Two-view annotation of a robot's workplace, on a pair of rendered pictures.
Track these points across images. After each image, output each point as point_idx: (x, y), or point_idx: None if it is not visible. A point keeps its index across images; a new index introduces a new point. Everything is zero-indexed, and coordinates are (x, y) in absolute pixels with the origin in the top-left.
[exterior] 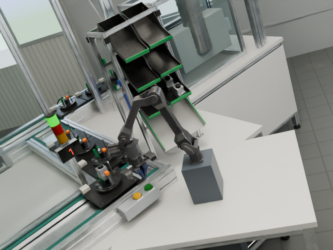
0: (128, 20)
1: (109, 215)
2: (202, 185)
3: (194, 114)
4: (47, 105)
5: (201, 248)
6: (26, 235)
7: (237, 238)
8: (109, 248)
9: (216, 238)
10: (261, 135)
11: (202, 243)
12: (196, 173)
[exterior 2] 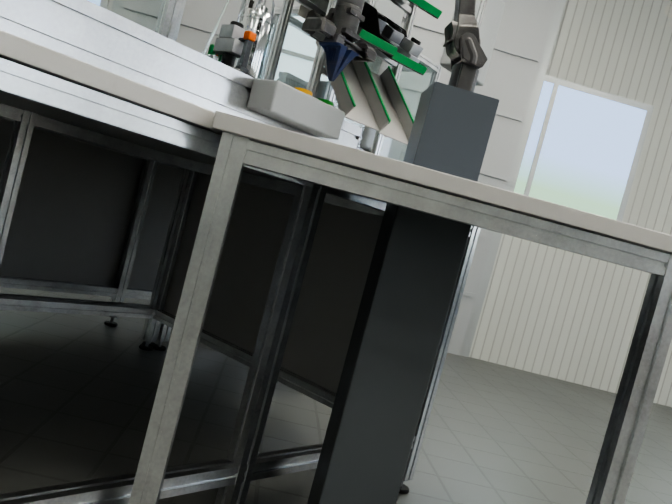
0: None
1: (233, 76)
2: (455, 136)
3: (399, 121)
4: None
5: (437, 214)
6: None
7: (540, 214)
8: (211, 113)
9: (496, 191)
10: (477, 235)
11: (456, 191)
12: (461, 103)
